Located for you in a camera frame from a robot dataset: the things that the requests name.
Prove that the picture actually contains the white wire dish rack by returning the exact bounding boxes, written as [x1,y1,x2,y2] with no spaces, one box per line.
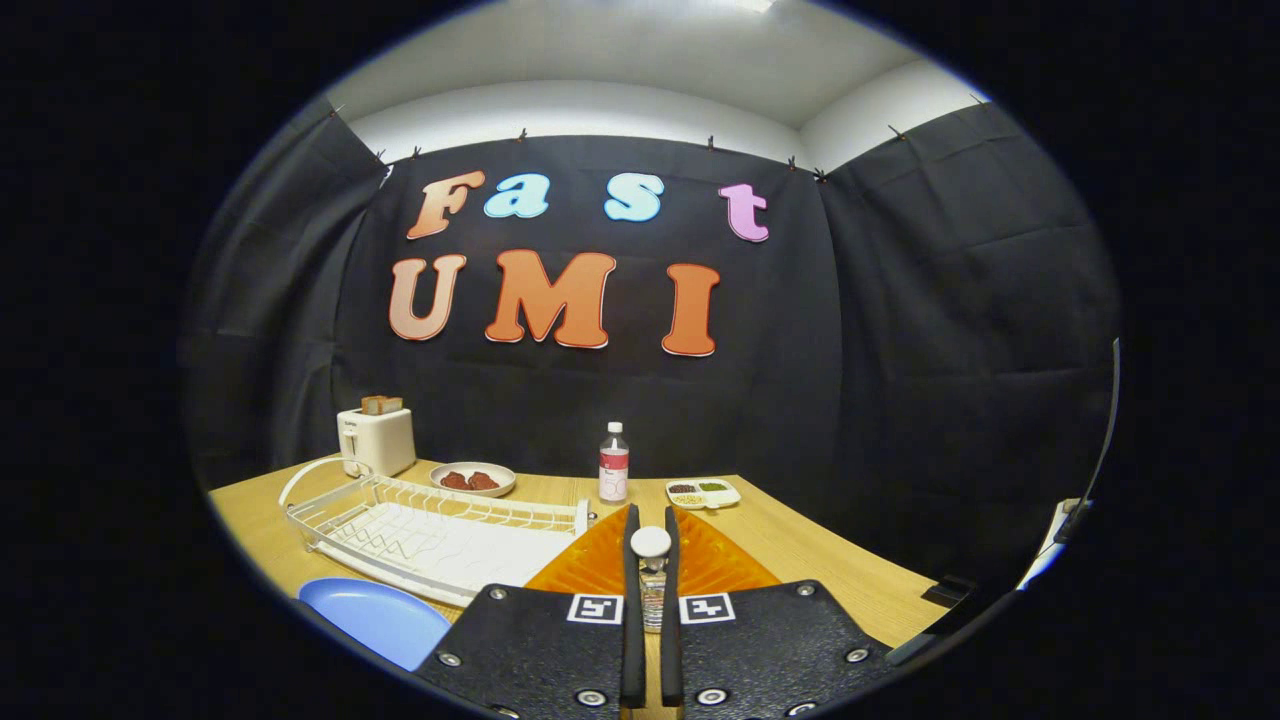
[279,457,591,608]

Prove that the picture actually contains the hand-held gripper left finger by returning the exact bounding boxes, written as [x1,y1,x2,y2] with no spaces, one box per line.
[415,504,646,720]

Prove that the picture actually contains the white divided snack dish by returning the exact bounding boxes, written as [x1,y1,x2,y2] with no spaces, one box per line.
[666,479,742,510]

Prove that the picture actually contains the small black block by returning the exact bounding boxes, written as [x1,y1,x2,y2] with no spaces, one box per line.
[920,575,979,607]

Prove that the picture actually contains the blue plate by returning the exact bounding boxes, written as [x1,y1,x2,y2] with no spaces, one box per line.
[298,578,453,672]

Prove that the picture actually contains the small white bowl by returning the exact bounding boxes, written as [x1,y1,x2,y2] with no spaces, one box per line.
[430,462,518,498]

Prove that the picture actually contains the black backdrop cloth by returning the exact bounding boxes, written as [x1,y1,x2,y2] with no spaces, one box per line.
[180,95,1121,591]

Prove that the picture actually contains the white toaster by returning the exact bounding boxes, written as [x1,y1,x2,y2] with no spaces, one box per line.
[337,407,417,478]

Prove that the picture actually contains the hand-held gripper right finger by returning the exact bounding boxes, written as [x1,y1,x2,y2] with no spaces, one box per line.
[660,505,896,720]

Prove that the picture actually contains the clear plastic water bottle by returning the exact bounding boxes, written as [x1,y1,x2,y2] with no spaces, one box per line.
[598,422,631,504]

